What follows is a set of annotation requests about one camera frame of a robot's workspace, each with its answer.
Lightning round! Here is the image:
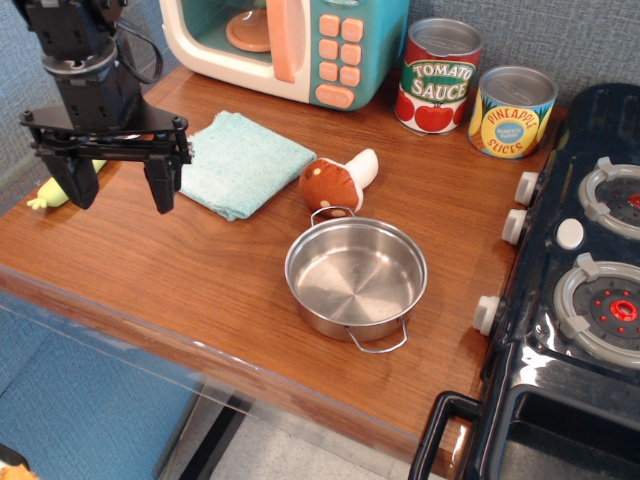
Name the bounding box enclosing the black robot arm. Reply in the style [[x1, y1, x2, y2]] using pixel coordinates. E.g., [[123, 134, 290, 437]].
[[15, 1, 192, 214]]

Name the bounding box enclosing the brown plush mushroom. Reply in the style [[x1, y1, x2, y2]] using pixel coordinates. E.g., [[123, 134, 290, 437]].
[[298, 149, 379, 218]]

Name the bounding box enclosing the pineapple slices can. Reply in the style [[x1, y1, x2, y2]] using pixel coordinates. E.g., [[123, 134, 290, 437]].
[[468, 65, 558, 159]]

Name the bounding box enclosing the stainless steel pot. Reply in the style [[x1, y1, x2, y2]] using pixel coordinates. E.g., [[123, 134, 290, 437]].
[[284, 206, 428, 354]]

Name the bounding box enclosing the orange object at corner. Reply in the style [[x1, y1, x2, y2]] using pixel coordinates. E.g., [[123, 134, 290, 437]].
[[0, 444, 39, 480]]

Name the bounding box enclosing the teal cloth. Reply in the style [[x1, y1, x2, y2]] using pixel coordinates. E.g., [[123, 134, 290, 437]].
[[180, 111, 316, 221]]

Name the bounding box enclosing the teal toy microwave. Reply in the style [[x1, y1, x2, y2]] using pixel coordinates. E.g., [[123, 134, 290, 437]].
[[160, 1, 409, 111]]

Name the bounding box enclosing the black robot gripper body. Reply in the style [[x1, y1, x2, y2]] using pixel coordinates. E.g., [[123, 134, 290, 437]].
[[20, 49, 192, 164]]

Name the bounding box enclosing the spoon with yellow-green handle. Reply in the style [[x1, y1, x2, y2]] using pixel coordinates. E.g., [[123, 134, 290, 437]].
[[26, 158, 108, 211]]

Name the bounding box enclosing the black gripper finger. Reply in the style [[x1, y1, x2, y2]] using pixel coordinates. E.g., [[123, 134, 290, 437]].
[[41, 149, 99, 210], [144, 156, 181, 214]]

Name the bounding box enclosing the black toy stove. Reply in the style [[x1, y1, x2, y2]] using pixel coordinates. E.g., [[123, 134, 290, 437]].
[[410, 83, 639, 479]]

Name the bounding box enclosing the tomato sauce can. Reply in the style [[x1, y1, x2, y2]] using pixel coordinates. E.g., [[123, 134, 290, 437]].
[[395, 18, 483, 134]]

